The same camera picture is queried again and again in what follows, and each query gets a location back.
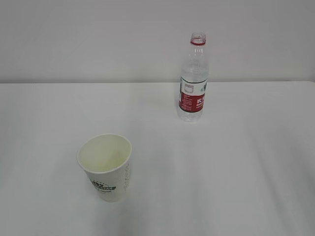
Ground white paper cup green logo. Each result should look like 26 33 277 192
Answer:
77 134 132 202

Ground clear water bottle red label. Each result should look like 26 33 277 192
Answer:
178 32 209 122

